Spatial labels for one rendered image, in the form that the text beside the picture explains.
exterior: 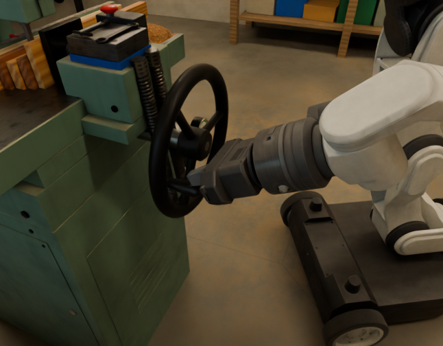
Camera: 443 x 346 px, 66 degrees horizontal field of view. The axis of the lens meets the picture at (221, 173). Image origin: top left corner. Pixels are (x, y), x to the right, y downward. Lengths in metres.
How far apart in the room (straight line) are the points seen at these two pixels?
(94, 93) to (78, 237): 0.28
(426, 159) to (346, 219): 0.54
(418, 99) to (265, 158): 0.17
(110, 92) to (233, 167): 0.26
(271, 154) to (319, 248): 0.91
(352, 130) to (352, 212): 1.14
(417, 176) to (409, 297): 0.44
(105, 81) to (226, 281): 0.99
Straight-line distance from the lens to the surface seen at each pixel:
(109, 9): 0.66
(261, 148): 0.42
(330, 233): 1.36
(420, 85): 0.37
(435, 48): 0.85
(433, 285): 1.38
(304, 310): 1.37
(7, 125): 0.62
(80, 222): 0.73
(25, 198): 0.65
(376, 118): 0.36
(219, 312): 1.34
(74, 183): 0.68
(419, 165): 1.02
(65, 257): 0.73
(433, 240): 1.31
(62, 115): 0.62
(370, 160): 0.39
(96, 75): 0.60
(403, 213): 1.23
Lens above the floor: 1.18
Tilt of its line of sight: 40 degrees down
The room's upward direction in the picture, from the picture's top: straight up
